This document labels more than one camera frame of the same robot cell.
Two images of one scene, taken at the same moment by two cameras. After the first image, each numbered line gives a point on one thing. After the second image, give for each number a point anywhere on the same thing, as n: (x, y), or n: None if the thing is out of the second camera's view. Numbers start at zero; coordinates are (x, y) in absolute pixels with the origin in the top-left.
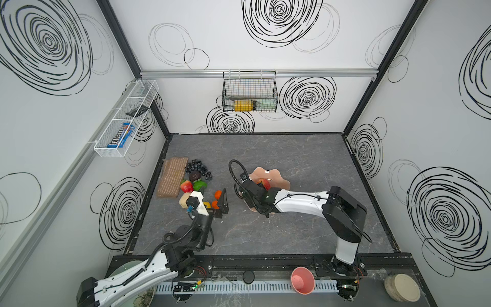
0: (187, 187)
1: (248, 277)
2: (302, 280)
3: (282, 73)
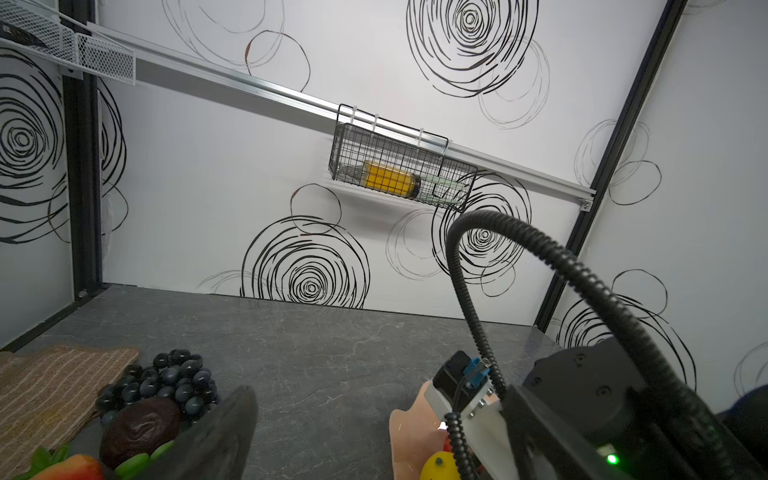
0: (77, 467)
1: None
2: None
3: (150, 64)
